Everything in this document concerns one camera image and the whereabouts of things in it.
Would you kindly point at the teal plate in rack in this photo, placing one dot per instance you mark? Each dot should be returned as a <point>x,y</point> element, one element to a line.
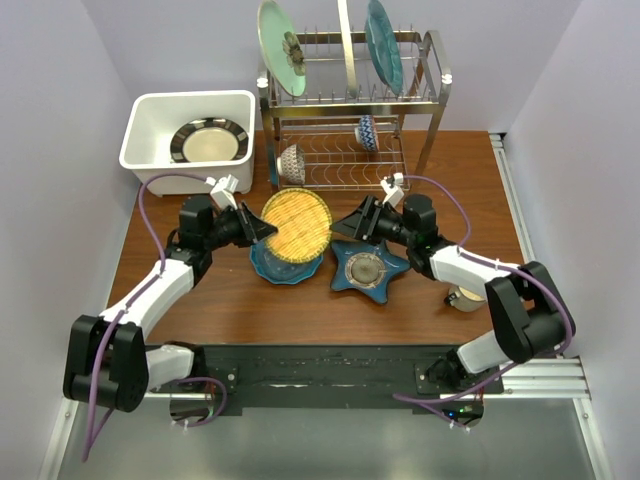
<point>383,47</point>

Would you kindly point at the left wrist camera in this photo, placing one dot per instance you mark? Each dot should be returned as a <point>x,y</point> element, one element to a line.
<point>222,191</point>

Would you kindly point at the mint flower plate in rack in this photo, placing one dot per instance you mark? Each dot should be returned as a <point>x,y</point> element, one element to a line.
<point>281,49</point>

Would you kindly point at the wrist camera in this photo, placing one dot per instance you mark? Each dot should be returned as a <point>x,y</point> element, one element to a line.
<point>222,191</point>
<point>393,188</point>

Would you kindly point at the metal dish rack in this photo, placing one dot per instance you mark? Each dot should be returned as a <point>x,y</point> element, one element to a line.
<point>323,119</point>

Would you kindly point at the blue zigzag bowl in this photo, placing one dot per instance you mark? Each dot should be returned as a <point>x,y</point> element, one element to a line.
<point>366,134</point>

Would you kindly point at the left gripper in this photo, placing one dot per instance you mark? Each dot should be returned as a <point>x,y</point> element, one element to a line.
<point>251,227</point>

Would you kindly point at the red patterned bowl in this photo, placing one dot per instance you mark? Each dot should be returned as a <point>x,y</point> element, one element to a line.
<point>290,165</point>

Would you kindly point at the black rimmed cream plate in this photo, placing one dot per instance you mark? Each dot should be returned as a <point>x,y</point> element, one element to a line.
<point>210,139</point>

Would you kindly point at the beige paper cup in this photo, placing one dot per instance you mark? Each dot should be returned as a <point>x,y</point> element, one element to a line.
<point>463,299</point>

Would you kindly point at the white plastic bin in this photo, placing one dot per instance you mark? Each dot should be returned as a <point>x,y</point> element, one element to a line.
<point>154,120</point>

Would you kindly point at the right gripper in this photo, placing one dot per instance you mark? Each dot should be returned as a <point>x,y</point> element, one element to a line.
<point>355,224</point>

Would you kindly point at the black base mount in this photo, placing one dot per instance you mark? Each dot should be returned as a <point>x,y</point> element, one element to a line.
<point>334,376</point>

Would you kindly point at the beige plate in rack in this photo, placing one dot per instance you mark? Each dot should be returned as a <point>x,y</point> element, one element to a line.
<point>346,38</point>

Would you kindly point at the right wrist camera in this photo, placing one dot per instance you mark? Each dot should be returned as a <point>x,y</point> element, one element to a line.
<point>393,188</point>

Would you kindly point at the yellow woven basket plate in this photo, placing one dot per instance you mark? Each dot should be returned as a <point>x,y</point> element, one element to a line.
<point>303,221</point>

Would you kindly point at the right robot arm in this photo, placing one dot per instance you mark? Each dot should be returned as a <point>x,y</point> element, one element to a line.
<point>528,315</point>

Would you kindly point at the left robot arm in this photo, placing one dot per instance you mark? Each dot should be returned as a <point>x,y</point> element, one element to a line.
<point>108,362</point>

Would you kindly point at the dark teal bottom dish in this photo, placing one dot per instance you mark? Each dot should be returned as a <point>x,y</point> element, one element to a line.
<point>366,268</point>

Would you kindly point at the turquoise scalloped plate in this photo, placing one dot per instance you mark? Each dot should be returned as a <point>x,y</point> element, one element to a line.
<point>279,272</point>

